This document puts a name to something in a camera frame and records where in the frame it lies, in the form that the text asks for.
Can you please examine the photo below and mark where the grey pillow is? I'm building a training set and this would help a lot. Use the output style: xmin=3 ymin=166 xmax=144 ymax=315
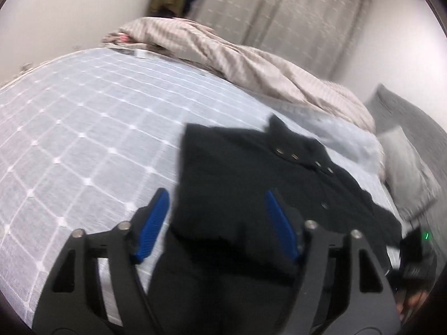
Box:
xmin=379 ymin=126 xmax=442 ymax=222

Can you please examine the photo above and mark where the striped duvet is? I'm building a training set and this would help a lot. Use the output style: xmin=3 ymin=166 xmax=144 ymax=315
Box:
xmin=101 ymin=17 xmax=385 ymax=147

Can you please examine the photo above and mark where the light blue grid blanket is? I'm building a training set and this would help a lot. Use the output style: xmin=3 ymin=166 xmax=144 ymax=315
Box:
xmin=0 ymin=47 xmax=392 ymax=325

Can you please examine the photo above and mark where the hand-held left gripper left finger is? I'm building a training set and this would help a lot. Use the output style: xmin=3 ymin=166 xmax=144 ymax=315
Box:
xmin=31 ymin=188 xmax=170 ymax=332

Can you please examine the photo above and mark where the grey star-print curtain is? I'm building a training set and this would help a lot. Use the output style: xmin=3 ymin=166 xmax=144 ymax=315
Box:
xmin=190 ymin=0 xmax=372 ymax=77

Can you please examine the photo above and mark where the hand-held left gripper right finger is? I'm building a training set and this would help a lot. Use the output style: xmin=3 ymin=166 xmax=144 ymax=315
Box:
xmin=264 ymin=189 xmax=400 ymax=332

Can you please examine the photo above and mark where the black jacket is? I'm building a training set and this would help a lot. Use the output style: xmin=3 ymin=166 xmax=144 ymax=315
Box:
xmin=147 ymin=113 xmax=404 ymax=335

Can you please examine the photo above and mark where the grey quilted headboard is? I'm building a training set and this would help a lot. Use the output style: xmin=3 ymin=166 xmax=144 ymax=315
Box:
xmin=363 ymin=84 xmax=446 ymax=196

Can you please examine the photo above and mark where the person's right hand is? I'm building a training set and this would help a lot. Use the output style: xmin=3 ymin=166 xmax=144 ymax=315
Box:
xmin=397 ymin=290 xmax=429 ymax=322

